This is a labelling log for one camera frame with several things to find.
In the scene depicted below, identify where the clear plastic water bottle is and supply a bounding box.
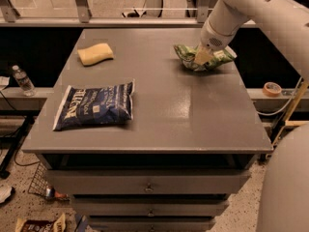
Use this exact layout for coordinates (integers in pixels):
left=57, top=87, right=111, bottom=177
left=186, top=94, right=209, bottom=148
left=12, top=65, right=35, bottom=97

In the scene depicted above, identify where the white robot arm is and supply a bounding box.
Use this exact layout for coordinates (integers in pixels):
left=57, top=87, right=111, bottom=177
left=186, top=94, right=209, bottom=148
left=195, top=0, right=309, bottom=232

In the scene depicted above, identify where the grey drawer cabinet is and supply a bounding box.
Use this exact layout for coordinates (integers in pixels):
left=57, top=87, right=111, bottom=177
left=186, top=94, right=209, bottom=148
left=22, top=29, right=271, bottom=232

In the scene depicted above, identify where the metal railing frame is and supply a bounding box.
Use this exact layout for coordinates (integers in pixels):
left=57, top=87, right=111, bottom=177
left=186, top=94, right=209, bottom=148
left=0, top=0, right=259, bottom=29

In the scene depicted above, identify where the yellow sponge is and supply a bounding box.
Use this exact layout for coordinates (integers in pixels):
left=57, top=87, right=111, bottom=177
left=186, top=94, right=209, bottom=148
left=77, top=43, right=114, bottom=66

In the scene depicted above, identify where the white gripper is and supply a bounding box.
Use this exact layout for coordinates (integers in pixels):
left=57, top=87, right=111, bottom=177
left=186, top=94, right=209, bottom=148
left=194, top=17, right=235, bottom=65

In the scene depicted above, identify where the wire basket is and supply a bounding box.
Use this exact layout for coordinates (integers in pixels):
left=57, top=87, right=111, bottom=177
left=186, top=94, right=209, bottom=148
left=28, top=163, right=49, bottom=197

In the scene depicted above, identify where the roll of tan tape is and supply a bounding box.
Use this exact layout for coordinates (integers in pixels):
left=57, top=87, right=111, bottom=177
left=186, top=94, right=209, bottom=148
left=263, top=82, right=282, bottom=97

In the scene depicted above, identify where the blue chip bag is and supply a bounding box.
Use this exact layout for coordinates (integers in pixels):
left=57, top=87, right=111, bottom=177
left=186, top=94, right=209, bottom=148
left=53, top=81, right=134, bottom=131

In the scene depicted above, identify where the brown snack bag on floor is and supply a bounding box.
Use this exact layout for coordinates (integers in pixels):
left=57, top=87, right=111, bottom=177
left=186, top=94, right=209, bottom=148
left=15, top=214, right=66, bottom=232

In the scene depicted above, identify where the green jalapeno chip bag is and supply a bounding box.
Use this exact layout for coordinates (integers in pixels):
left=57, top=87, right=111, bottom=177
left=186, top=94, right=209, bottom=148
left=173, top=44, right=237, bottom=72

